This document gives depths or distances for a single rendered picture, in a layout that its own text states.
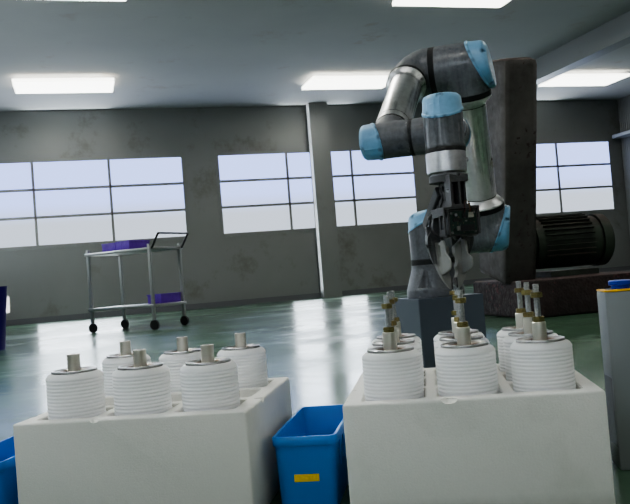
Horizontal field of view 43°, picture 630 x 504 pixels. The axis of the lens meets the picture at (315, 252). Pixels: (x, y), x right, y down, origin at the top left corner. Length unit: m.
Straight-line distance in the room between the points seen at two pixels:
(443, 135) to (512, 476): 0.62
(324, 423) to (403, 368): 0.40
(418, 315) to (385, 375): 0.78
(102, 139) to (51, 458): 11.15
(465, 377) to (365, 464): 0.20
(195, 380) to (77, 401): 0.21
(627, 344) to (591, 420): 0.27
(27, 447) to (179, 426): 0.26
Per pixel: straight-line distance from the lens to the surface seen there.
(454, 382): 1.28
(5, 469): 1.45
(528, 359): 1.28
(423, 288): 2.08
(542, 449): 1.27
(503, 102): 5.13
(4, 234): 12.28
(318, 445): 1.35
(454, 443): 1.26
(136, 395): 1.36
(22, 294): 12.26
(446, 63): 1.96
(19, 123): 12.50
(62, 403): 1.41
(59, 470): 1.40
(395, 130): 1.63
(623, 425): 1.53
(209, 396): 1.32
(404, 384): 1.28
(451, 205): 1.48
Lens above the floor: 0.38
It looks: 2 degrees up
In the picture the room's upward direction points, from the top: 5 degrees counter-clockwise
